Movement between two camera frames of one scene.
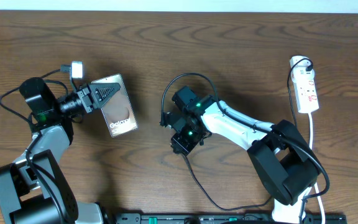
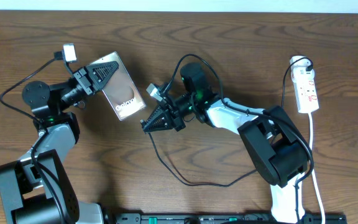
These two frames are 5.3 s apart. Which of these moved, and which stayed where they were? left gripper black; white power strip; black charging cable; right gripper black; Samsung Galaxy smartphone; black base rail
Moved: left gripper black; black charging cable; right gripper black; Samsung Galaxy smartphone
Stayed: black base rail; white power strip
